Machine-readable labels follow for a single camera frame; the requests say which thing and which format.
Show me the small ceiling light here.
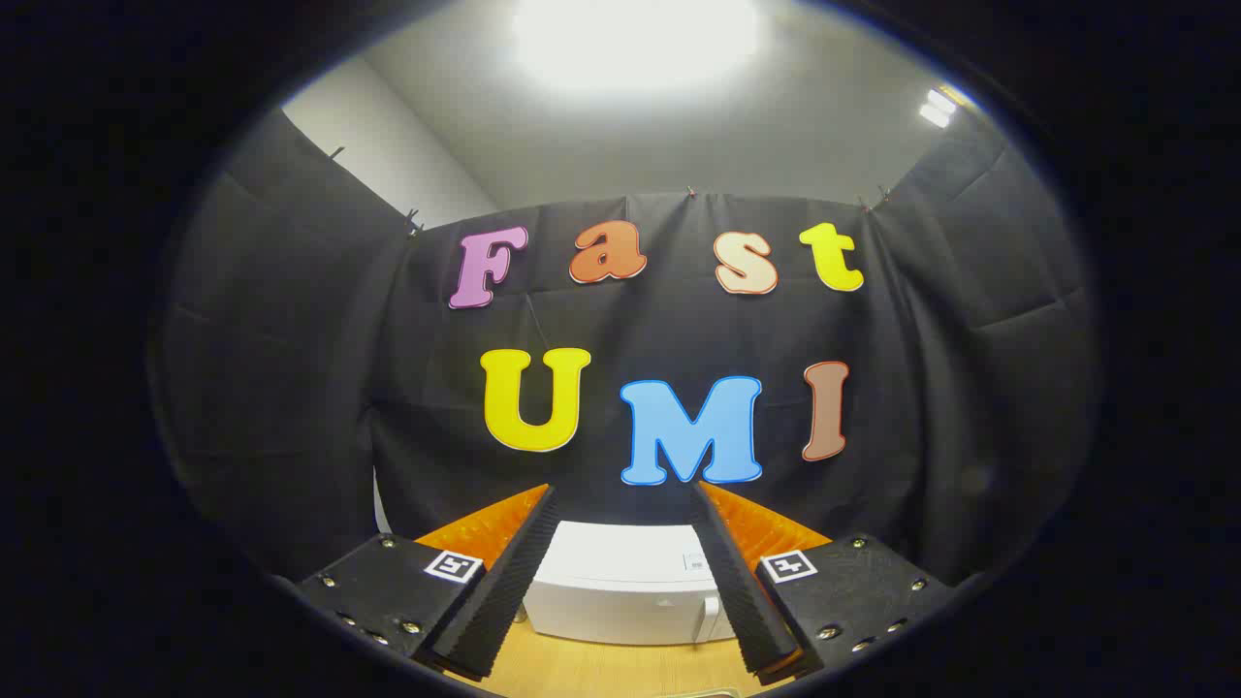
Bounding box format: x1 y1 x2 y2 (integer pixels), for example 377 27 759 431
918 86 962 130

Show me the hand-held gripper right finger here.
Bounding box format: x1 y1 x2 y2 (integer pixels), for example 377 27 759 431
690 481 959 686

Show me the white microwave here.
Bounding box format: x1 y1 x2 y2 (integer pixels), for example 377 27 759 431
520 521 740 647

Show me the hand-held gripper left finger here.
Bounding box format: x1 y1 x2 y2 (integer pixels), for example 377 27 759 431
296 483 561 682

